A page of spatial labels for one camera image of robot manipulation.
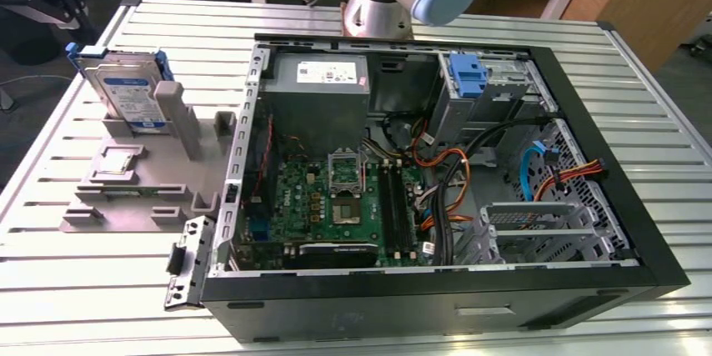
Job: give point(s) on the grey parts rack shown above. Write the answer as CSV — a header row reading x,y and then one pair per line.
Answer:
x,y
161,172

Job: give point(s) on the hinged metal case bracket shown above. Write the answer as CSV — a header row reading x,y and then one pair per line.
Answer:
x,y
192,272

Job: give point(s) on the black open PC case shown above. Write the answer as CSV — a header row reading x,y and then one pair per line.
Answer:
x,y
389,310

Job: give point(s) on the metal drive cage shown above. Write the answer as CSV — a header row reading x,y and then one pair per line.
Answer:
x,y
503,89

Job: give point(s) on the metal disk bay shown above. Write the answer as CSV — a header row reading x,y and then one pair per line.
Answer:
x,y
556,207

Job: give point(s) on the black office chair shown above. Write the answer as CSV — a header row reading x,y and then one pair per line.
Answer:
x,y
33,47

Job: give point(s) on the wooden cabinet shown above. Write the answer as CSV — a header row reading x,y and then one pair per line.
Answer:
x,y
656,6

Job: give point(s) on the hard disk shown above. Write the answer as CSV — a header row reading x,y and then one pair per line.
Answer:
x,y
131,93

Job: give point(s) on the green RAM stick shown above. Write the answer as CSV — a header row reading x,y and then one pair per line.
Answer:
x,y
141,193

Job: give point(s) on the green motherboard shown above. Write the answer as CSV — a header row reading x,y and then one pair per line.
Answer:
x,y
300,202

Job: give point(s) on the CPU socket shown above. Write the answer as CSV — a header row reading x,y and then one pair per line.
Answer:
x,y
349,214

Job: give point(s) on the black RAM slot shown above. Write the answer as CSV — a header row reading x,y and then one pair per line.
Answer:
x,y
389,214

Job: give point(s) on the grey power supply unit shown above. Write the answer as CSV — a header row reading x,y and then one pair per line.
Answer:
x,y
317,106

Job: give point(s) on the chair base with castors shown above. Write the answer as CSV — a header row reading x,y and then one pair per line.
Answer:
x,y
701,45

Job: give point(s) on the blue plastic drive latch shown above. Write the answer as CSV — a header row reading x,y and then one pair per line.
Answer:
x,y
467,76

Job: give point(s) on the black graphics card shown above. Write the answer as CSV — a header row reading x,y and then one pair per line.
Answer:
x,y
333,254

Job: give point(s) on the silver CPU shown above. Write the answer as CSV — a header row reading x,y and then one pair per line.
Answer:
x,y
117,162

